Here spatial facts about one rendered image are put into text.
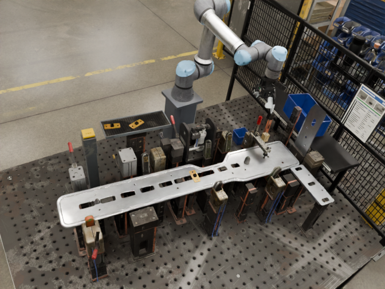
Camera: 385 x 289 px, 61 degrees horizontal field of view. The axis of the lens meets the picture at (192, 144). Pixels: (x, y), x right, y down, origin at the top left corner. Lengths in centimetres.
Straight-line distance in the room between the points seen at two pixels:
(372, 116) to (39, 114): 311
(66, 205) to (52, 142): 185
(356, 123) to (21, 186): 205
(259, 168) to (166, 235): 66
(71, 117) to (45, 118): 26
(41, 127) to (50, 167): 145
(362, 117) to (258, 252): 100
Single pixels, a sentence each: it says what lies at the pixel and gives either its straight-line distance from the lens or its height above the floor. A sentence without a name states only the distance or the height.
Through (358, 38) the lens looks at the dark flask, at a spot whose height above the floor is 161.
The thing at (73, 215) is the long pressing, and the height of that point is 100.
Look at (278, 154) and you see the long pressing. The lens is 209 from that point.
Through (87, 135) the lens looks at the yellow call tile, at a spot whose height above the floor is 116.
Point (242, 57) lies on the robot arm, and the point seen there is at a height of 160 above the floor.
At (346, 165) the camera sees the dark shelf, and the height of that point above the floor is 103.
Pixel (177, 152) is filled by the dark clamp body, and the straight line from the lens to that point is 185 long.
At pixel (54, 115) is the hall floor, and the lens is 382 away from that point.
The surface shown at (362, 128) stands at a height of 122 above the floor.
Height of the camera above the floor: 235
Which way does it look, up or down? 43 degrees down
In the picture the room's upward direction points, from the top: 10 degrees clockwise
